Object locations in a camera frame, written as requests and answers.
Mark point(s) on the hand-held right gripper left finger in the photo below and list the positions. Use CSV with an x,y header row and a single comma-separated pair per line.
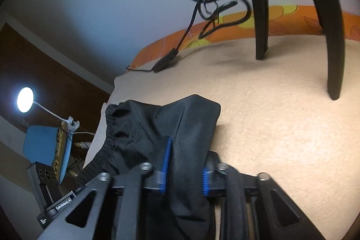
x,y
164,172

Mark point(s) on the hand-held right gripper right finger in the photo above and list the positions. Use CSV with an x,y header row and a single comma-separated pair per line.
x,y
204,183

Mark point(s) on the black pants with yellow stripes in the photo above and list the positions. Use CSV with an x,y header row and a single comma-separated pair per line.
x,y
157,122

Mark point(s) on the white clip desk lamp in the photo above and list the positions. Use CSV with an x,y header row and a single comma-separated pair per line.
x,y
25,99

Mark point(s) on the brown wooden wardrobe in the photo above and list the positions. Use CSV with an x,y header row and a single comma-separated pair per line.
x,y
42,60

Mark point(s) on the small black tripod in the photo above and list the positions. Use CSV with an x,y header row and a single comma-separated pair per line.
x,y
261,18

